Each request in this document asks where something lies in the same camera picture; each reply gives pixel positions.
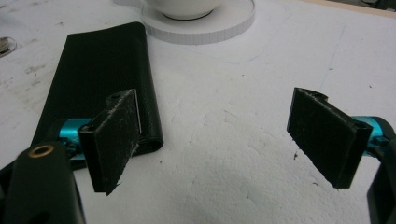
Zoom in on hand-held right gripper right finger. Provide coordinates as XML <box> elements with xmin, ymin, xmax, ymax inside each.
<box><xmin>286</xmin><ymin>87</ymin><xmax>383</xmax><ymax>189</ymax></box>

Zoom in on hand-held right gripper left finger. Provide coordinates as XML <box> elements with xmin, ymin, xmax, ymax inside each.
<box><xmin>58</xmin><ymin>89</ymin><xmax>144</xmax><ymax>196</ymax></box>

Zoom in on white cup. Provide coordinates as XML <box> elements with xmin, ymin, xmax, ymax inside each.
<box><xmin>141</xmin><ymin>0</ymin><xmax>226</xmax><ymax>21</ymax></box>

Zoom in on small metal disc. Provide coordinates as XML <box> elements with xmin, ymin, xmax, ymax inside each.
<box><xmin>0</xmin><ymin>36</ymin><xmax>18</xmax><ymax>58</ymax></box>

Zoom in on black leather pouch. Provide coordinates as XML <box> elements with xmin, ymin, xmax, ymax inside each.
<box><xmin>31</xmin><ymin>21</ymin><xmax>164</xmax><ymax>157</ymax></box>

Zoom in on white round coaster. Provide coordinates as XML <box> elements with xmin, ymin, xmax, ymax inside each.
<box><xmin>113</xmin><ymin>0</ymin><xmax>256</xmax><ymax>46</ymax></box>

